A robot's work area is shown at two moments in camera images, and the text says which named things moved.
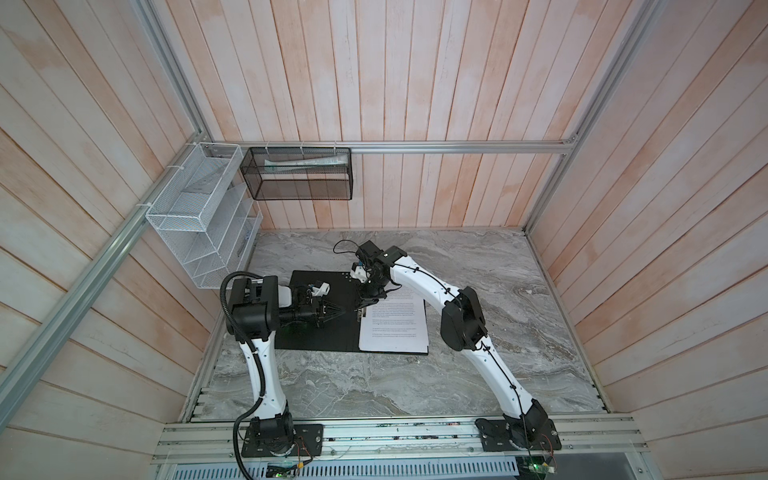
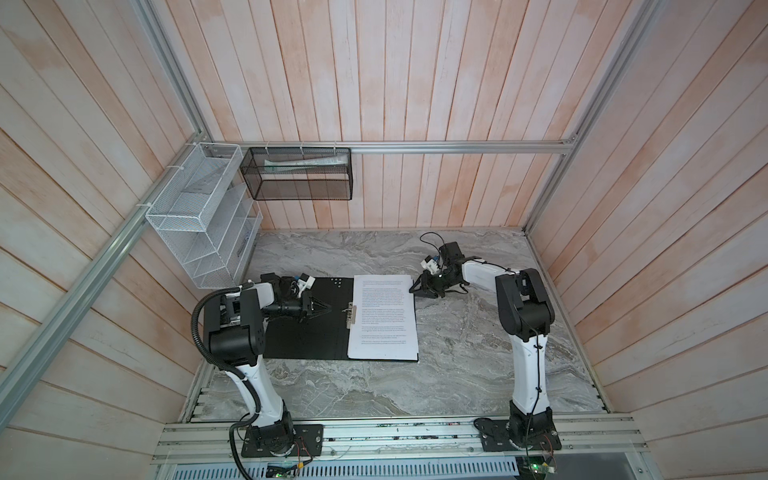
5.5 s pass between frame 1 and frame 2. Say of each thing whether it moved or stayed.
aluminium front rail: stayed
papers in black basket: stayed
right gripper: moved
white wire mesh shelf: stayed
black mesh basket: stayed
